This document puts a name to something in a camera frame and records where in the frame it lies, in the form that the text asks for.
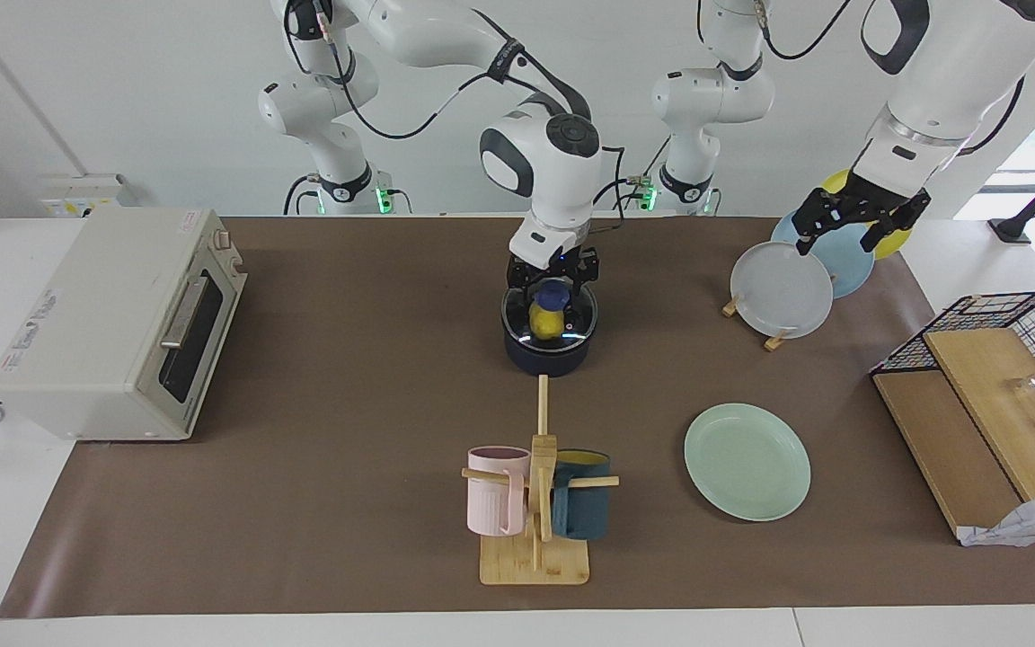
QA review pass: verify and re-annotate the light blue plate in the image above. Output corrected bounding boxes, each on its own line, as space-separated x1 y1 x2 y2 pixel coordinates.
770 209 876 299

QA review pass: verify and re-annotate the wooden plate rack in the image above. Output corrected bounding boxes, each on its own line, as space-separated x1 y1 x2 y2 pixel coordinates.
721 297 792 353

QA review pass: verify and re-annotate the yellow plate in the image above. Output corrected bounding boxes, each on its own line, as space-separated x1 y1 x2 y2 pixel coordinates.
821 169 914 261

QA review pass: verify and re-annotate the brown wooden board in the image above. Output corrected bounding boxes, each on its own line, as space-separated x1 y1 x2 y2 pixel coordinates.
872 368 1022 543

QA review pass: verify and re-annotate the black wire basket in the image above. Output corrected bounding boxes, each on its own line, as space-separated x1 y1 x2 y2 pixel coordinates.
871 290 1035 414

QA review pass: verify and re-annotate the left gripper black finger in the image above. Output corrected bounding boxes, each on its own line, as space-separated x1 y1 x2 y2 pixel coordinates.
859 214 912 255
792 199 844 258

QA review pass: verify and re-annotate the glass lid purple knob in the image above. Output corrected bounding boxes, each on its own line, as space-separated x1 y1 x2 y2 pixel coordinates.
500 280 599 351

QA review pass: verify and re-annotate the light wooden board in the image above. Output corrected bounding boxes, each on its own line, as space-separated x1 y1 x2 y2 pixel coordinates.
924 328 1035 501

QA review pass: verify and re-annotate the dark blue mug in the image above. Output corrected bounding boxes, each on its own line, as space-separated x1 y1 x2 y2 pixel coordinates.
552 449 613 541

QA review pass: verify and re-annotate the wooden mug tree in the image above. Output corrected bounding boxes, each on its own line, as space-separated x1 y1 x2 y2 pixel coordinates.
461 375 620 587

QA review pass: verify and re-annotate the brown table mat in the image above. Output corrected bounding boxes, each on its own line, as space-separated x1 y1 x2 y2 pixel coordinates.
0 216 1035 621

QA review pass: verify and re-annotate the grey plate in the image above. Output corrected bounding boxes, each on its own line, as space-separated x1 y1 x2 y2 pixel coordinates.
730 241 835 341

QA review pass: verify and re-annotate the beige toaster oven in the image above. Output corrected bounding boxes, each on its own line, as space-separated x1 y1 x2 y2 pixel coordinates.
0 208 249 443

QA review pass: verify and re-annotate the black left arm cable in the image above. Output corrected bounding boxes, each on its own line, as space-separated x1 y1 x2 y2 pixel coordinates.
751 0 860 64

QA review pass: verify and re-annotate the light green plate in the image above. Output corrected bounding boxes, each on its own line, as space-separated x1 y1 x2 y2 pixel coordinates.
684 403 812 522

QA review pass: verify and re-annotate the pink mug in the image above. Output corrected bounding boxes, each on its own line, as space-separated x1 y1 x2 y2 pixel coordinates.
467 446 532 537

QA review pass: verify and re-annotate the yellow potato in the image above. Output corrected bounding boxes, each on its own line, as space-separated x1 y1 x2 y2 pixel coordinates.
528 301 565 341

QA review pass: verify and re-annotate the white socket box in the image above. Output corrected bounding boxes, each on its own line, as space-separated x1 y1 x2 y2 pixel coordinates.
40 173 137 219

